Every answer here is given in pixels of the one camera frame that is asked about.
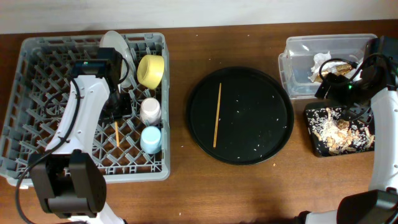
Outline food scraps and peanut shells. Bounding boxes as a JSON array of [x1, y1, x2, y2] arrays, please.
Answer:
[[306, 107, 376, 156]]

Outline black rectangular tray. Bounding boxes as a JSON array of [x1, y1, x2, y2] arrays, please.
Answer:
[[303, 101, 376, 158]]

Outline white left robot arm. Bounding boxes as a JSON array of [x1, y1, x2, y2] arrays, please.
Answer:
[[17, 47, 131, 223]]

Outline yellow bowl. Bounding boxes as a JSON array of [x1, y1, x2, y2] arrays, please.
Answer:
[[137, 55, 165, 90]]

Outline clear plastic bin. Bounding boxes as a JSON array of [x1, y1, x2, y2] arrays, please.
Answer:
[[278, 34, 376, 100]]

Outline round black tray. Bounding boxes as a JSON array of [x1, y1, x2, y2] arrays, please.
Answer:
[[186, 67, 294, 165]]

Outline pink cup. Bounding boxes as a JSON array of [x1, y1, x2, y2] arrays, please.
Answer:
[[140, 98, 161, 126]]

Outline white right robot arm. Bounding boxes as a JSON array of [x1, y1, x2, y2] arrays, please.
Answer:
[[294, 36, 397, 223]]

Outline light blue cup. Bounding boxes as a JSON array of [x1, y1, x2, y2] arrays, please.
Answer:
[[140, 126, 162, 154]]

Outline grey plate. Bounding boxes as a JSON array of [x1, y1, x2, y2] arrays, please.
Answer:
[[99, 30, 135, 88]]

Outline grey dishwasher rack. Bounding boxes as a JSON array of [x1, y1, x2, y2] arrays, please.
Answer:
[[1, 35, 171, 185]]

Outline tissue with gold wrapper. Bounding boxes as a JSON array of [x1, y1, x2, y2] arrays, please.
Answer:
[[308, 52, 356, 83]]

